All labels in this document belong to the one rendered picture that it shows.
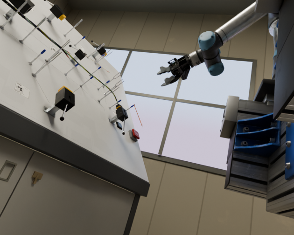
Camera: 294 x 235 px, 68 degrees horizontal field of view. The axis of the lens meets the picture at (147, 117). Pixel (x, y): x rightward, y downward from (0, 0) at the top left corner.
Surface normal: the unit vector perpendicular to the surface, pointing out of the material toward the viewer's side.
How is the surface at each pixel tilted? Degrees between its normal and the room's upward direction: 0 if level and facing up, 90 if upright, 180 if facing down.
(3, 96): 54
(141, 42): 90
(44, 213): 90
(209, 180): 90
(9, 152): 90
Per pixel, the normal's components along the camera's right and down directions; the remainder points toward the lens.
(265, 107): -0.18, -0.46
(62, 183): 0.79, -0.04
